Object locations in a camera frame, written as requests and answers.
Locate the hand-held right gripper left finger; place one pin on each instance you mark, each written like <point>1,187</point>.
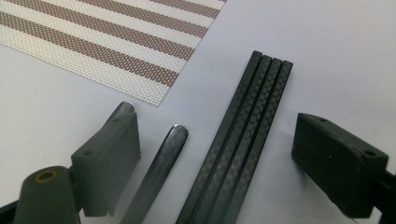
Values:
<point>107,161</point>

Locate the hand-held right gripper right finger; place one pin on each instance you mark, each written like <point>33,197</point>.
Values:
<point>336,165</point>

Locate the row of black chopsticks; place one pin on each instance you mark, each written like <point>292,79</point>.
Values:
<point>243,140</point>

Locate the silver metal spoon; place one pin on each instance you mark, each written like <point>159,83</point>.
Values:
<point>127,107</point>
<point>162,168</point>

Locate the light blue table cover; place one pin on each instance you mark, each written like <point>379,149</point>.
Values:
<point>327,56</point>

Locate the striped woven placemat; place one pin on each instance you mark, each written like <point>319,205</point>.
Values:
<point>109,37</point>

